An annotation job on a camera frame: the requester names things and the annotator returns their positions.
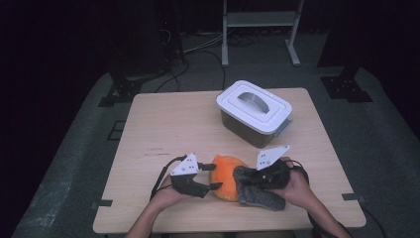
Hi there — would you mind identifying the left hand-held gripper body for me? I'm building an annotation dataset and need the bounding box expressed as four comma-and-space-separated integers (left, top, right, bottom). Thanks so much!
169, 152, 211, 199

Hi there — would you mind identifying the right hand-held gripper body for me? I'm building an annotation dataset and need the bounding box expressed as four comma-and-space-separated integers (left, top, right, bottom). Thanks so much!
256, 145, 292, 191

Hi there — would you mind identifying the orange plush toy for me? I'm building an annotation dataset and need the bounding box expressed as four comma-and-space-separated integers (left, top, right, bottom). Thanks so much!
209, 155, 250, 202

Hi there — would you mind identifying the grey fuzzy cloth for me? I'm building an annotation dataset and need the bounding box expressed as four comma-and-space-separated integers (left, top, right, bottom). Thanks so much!
233, 166, 286, 212

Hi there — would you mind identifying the transparent grey storage box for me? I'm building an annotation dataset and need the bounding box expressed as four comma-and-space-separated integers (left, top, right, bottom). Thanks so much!
220, 110, 292, 150

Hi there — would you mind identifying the grey box with white lid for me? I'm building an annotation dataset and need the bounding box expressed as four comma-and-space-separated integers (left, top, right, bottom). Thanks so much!
216, 79, 293, 136

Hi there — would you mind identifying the person's left hand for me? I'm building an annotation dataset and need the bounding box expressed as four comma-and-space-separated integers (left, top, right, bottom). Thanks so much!
150, 175, 193, 211

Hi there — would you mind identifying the person's right hand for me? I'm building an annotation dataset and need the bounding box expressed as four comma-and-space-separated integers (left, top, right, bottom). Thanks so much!
270, 157, 312, 210

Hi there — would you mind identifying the black tape strip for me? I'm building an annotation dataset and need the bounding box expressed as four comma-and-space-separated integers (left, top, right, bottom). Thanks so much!
90, 199, 114, 210
342, 193, 367, 204

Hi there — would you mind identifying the black stand base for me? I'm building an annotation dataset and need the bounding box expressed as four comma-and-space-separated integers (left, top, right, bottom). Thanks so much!
320, 65, 374, 103
97, 70, 166, 108

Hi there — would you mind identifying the white metal stand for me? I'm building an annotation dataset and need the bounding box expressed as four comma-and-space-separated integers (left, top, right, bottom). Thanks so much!
221, 0, 305, 68

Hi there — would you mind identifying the right hand-held gripper cable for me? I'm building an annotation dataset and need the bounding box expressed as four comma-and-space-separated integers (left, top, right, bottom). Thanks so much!
289, 159, 335, 238

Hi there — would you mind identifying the hand-held gripper cable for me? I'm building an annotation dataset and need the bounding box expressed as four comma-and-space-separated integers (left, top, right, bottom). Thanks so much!
150, 155, 188, 201
289, 159, 335, 238

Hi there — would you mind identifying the left hand-held gripper cable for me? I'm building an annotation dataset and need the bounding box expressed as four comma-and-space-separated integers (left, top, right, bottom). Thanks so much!
150, 155, 188, 201

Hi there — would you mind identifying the black floor cable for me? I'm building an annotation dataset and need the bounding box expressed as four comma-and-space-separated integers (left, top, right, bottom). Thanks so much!
155, 49, 228, 93

